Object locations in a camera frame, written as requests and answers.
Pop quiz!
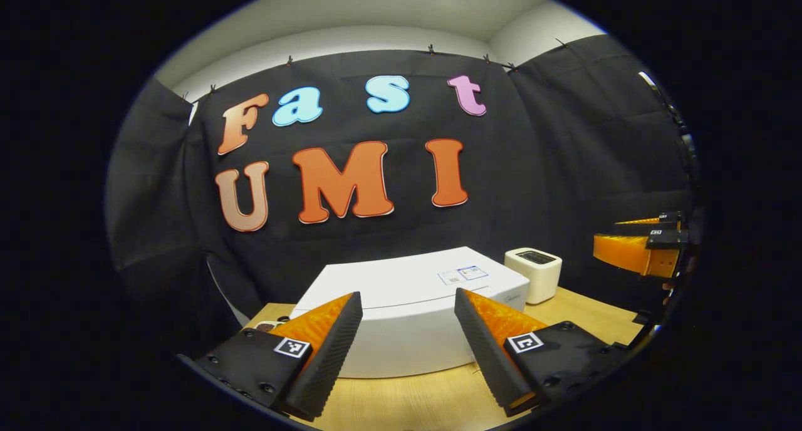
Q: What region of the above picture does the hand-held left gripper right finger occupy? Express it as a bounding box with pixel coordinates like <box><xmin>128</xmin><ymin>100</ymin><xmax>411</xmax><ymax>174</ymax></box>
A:
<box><xmin>454</xmin><ymin>288</ymin><xmax>630</xmax><ymax>417</ymax></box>

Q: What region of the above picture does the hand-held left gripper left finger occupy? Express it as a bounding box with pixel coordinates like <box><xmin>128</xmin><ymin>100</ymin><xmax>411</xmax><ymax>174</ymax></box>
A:
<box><xmin>179</xmin><ymin>291</ymin><xmax>364</xmax><ymax>421</ymax></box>

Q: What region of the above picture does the white microwave oven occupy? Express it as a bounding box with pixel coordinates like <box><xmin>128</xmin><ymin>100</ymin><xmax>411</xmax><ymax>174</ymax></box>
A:
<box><xmin>290</xmin><ymin>247</ymin><xmax>531</xmax><ymax>379</ymax></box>

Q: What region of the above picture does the white toaster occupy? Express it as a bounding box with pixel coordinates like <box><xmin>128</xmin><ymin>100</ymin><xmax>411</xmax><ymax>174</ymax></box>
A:
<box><xmin>504</xmin><ymin>247</ymin><xmax>563</xmax><ymax>305</ymax></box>

